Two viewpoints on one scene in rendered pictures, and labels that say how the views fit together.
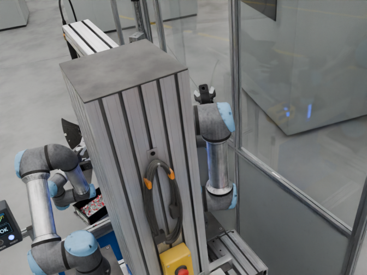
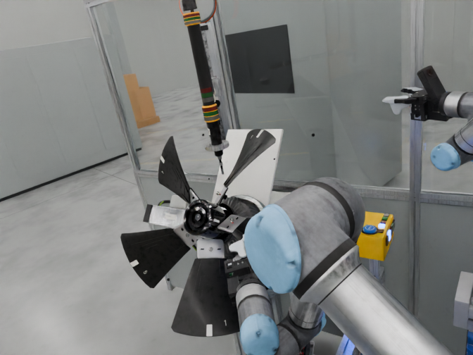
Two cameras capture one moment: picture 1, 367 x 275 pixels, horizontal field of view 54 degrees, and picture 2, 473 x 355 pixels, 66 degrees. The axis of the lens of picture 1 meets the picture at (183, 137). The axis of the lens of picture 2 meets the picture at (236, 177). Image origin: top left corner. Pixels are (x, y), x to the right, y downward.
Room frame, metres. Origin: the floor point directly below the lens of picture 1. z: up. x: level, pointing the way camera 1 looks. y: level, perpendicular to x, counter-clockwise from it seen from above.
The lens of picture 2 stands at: (0.87, 0.94, 1.75)
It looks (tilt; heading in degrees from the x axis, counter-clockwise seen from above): 22 degrees down; 333
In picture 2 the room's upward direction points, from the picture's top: 10 degrees counter-clockwise
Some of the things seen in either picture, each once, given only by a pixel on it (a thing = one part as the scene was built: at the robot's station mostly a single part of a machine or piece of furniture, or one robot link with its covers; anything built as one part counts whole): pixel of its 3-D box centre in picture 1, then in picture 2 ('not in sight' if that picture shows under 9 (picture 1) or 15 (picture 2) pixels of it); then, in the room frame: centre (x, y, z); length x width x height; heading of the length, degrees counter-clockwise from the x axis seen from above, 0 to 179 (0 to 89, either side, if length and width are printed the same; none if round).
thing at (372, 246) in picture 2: not in sight; (373, 236); (1.62, 0.08, 1.02); 0.16 x 0.10 x 0.11; 117
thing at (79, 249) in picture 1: (81, 249); not in sight; (0.95, 0.47, 1.20); 0.13 x 0.12 x 0.14; 101
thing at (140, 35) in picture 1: (137, 39); (212, 87); (2.36, 0.22, 1.53); 0.10 x 0.07 x 0.08; 152
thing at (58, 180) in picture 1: (54, 185); (257, 327); (1.40, 0.69, 1.17); 0.11 x 0.08 x 0.09; 154
